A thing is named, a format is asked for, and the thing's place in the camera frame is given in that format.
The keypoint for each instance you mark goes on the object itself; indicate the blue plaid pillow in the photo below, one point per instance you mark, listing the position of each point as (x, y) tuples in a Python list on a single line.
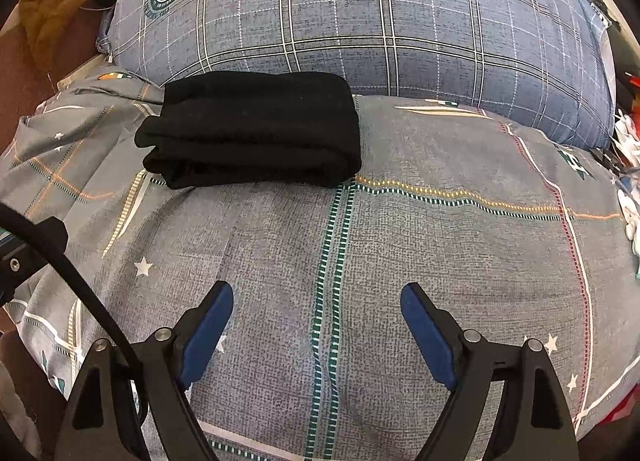
[(360, 21)]

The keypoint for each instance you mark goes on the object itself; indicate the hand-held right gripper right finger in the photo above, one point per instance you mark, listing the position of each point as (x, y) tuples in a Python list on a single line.
[(430, 338)]

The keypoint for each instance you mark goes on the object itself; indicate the pile of white clutter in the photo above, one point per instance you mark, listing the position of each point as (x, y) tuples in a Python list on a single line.
[(629, 201)]

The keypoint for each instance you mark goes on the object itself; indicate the grey patterned bed quilt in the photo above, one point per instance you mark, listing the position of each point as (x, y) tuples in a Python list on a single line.
[(425, 261)]

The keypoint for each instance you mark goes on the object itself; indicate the black pants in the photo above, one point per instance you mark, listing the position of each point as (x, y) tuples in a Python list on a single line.
[(255, 131)]

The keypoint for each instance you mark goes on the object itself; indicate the brown cloth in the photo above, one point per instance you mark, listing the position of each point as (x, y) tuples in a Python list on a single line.
[(60, 6)]

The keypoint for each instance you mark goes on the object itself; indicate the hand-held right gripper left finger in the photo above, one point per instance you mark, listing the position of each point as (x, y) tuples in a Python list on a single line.
[(205, 336)]

